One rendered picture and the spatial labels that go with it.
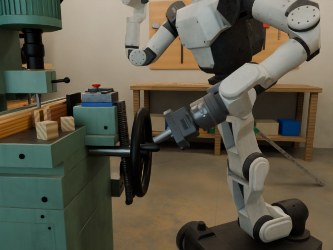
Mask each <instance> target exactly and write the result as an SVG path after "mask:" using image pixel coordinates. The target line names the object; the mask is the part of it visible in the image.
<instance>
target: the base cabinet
mask: <svg viewBox="0 0 333 250"><path fill-rule="evenodd" d="M0 250H113V228H112V203H111V168H110V159H109V160H108V161H107V162H106V163H105V164H104V165H103V166H102V167H101V168H100V170H99V171H98V172H97V173H96V174H95V175H94V176H93V177H92V178H91V179H90V181H89V182H88V183H87V184H86V185H85V186H84V187H83V188H82V190H81V191H80V192H79V193H78V194H77V196H76V197H75V198H74V199H73V200H72V201H71V202H70V203H69V204H68V205H67V207H66V208H65V209H63V210H61V209H38V208H16V207H0Z"/></svg>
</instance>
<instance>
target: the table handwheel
mask: <svg viewBox="0 0 333 250"><path fill-rule="evenodd" d="M150 143H153V139H152V124H151V117H150V113H149V111H148V110H147V109H146V108H144V107H142V108H140V109H138V111H137V112H136V115H135V118H134V121H133V126H132V133H131V142H130V146H116V145H115V146H90V147H89V155H90V156H113V157H130V176H131V184H132V188H133V191H134V193H135V195H136V196H137V197H143V196H144V195H145V194H146V193H147V190H148V187H149V182H150V176H151V167H152V152H149V151H142V150H140V145H141V144H150ZM143 165H144V166H143ZM143 167H144V170H143ZM142 170H143V177H142ZM141 177H142V180H141Z"/></svg>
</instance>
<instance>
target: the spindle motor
mask: <svg viewBox="0 0 333 250"><path fill-rule="evenodd" d="M0 27H3V28H6V29H9V30H15V31H22V29H23V28H33V29H42V30H43V32H55V31H58V30H61V29H62V21H61V7H60V0H0Z"/></svg>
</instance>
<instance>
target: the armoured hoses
mask: <svg viewBox="0 0 333 250"><path fill-rule="evenodd" d="M115 106H117V115H118V131H119V132H118V133H119V142H120V143H119V144H120V146H130V142H129V141H130V140H129V133H128V132H129V131H128V124H127V123H128V122H127V115H126V105H125V100H119V101H118V102H115ZM121 160H122V169H123V178H124V185H125V195H126V201H125V204H126V205H131V204H132V202H133V198H134V197H135V193H134V191H133V188H132V184H131V176H130V157H121Z"/></svg>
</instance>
